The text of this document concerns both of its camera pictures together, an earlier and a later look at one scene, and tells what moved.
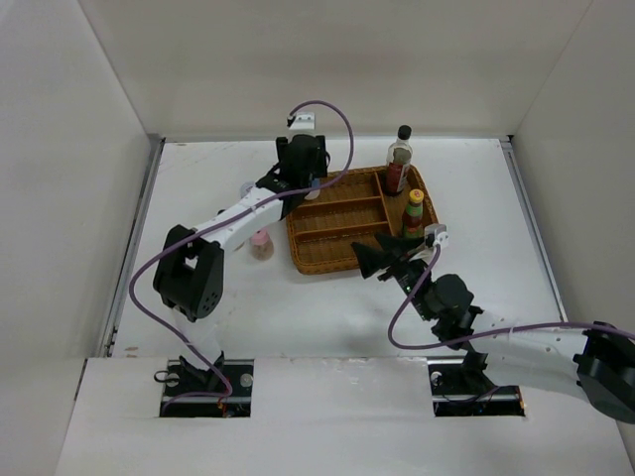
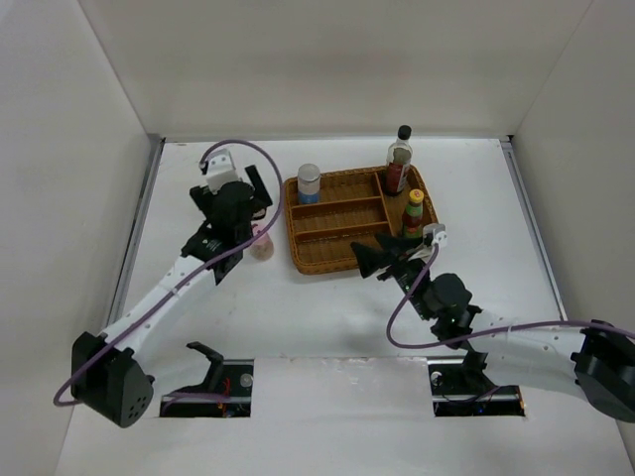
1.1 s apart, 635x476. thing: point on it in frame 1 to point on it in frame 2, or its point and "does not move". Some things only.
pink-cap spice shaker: (262, 246) does not move
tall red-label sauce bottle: (399, 160) does not move
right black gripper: (371, 260) does not move
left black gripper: (320, 171) to (261, 199)
